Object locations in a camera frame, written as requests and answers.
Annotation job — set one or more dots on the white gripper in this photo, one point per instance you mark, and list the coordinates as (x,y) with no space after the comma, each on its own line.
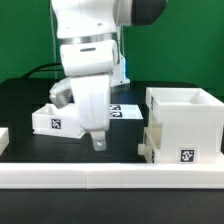
(89,67)

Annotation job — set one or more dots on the white drawer box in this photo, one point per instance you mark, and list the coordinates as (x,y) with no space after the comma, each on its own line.
(146,149)
(51,121)

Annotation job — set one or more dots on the white front drawer box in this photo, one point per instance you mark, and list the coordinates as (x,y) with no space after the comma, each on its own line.
(146,149)

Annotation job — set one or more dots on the white drawer cabinet frame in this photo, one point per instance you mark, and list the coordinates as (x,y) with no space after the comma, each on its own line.
(185,125)

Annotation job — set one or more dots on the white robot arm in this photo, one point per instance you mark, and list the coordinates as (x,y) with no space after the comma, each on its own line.
(89,21)

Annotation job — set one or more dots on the white marker sheet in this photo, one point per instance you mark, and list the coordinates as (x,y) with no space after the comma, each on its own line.
(125,111)

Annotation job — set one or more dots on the white block at left edge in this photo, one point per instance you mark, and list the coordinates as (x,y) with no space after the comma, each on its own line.
(4,139)

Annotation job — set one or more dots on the white L-shaped border rail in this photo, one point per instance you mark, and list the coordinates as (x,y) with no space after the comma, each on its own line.
(102,176)

